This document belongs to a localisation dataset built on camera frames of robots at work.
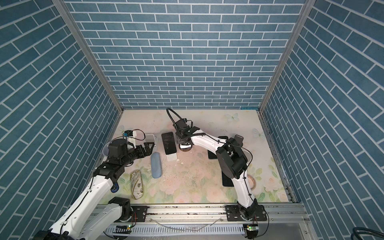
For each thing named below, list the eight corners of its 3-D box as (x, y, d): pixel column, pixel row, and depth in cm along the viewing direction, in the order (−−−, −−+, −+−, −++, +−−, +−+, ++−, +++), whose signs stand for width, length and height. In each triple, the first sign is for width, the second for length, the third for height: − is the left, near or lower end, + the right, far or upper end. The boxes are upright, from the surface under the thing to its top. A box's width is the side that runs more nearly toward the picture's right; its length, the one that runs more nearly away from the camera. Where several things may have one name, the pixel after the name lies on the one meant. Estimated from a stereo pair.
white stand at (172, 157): (167, 161, 94) (166, 159, 91) (167, 157, 96) (166, 154, 93) (177, 159, 95) (177, 156, 92) (177, 155, 97) (176, 152, 94)
